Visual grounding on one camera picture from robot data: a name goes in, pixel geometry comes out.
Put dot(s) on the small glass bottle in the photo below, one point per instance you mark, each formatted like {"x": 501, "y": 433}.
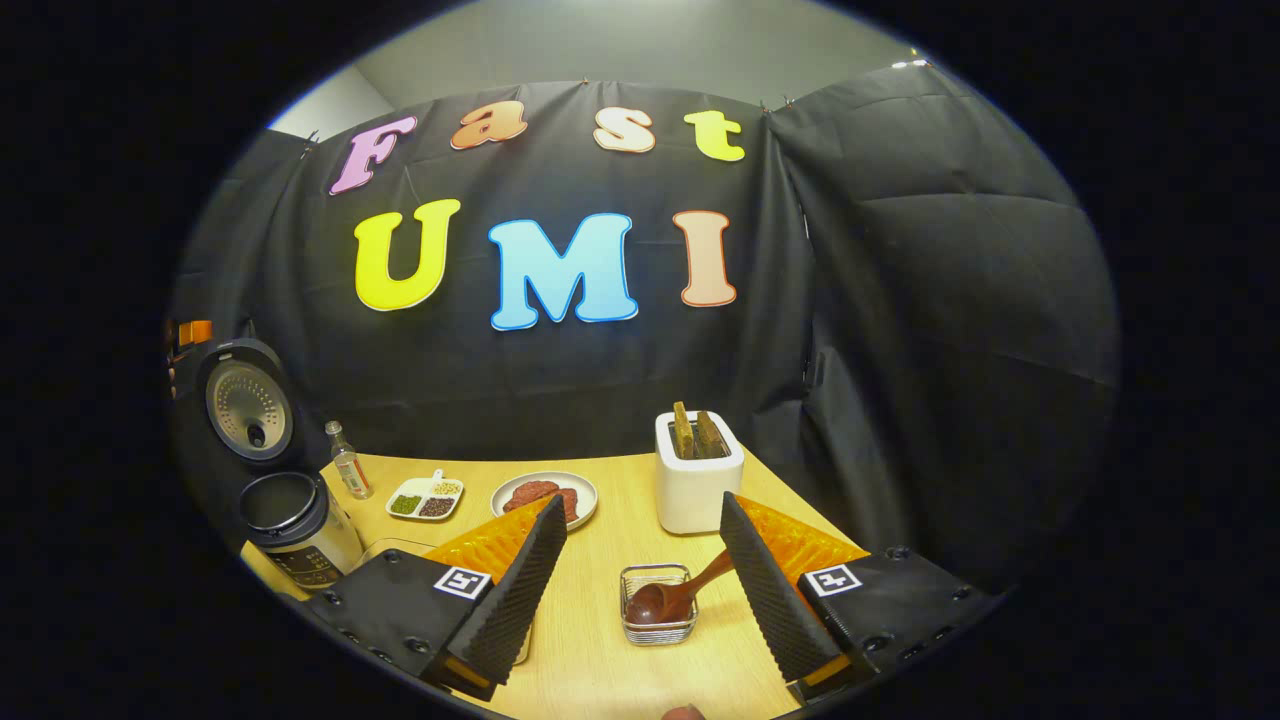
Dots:
{"x": 350, "y": 470}

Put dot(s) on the white toaster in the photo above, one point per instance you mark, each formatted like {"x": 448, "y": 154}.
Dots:
{"x": 695, "y": 495}

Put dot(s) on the dark grey rice cooker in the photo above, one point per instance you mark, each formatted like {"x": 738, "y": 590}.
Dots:
{"x": 300, "y": 540}

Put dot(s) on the white rice container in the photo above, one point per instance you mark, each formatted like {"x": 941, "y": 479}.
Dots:
{"x": 522, "y": 645}

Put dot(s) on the white round plate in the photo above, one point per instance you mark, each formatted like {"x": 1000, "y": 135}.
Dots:
{"x": 585, "y": 495}

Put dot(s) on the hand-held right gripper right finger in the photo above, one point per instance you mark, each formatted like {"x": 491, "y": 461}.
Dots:
{"x": 770, "y": 600}

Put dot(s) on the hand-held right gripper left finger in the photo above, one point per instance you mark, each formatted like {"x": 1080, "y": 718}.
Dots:
{"x": 525, "y": 600}

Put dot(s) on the brown wooden spoon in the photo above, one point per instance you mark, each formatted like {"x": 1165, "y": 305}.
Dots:
{"x": 660, "y": 600}

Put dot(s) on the black backdrop cloth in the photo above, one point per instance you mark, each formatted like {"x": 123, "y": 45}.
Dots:
{"x": 950, "y": 300}

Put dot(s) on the brown meat piece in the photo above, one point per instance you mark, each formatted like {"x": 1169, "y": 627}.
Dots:
{"x": 528, "y": 495}
{"x": 568, "y": 503}

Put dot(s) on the brown toast slice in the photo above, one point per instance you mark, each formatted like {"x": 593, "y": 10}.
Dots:
{"x": 683, "y": 430}
{"x": 712, "y": 437}

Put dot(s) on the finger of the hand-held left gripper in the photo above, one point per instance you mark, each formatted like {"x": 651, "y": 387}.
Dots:
{"x": 192, "y": 332}

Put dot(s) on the small ceiling light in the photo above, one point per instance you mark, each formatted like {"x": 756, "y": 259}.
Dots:
{"x": 910, "y": 64}

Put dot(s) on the white divided bean dish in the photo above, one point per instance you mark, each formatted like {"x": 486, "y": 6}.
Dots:
{"x": 425, "y": 497}

